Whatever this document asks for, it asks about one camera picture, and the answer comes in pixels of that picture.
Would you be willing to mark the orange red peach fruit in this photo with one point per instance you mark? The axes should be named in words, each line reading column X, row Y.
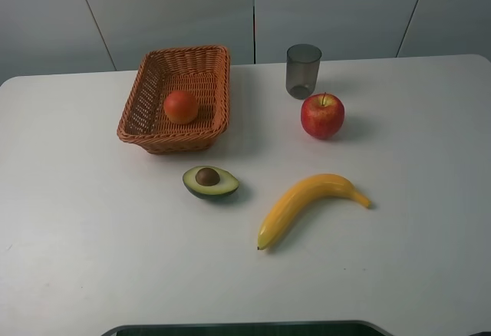
column 181, row 107

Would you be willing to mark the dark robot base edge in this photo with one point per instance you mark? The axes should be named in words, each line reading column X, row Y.
column 261, row 328

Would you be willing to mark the brown wicker basket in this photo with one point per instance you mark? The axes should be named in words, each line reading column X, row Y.
column 204, row 72

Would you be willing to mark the halved avocado with pit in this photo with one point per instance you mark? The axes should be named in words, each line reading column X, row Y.
column 209, row 182

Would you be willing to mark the yellow banana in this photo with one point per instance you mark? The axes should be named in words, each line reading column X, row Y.
column 287, row 209

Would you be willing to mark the red apple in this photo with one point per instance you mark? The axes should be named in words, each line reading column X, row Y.
column 322, row 115

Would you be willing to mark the grey translucent plastic cup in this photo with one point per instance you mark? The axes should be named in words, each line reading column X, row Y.
column 303, row 61

